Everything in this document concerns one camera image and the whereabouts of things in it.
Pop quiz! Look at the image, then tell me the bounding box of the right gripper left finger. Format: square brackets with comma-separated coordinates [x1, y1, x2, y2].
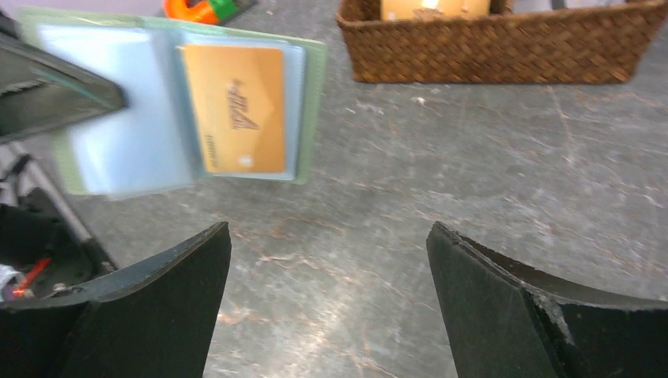
[1, 222, 231, 377]

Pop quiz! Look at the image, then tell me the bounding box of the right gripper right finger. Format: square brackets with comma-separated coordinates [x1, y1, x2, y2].
[426, 222, 667, 377]

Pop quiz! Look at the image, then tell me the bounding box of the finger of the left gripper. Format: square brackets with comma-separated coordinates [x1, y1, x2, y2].
[1, 15, 128, 144]

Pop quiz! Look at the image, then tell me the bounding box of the light blue card holder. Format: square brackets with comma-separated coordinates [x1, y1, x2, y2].
[17, 7, 328, 198]

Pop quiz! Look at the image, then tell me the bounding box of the gold credit card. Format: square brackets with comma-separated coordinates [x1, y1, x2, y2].
[180, 44, 286, 174]
[380, 0, 491, 20]

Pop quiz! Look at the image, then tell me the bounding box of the orange letter e toy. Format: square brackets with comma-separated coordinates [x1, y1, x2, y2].
[162, 0, 220, 24]

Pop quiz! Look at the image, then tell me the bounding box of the green toy block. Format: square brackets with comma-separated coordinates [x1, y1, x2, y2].
[207, 0, 258, 21]

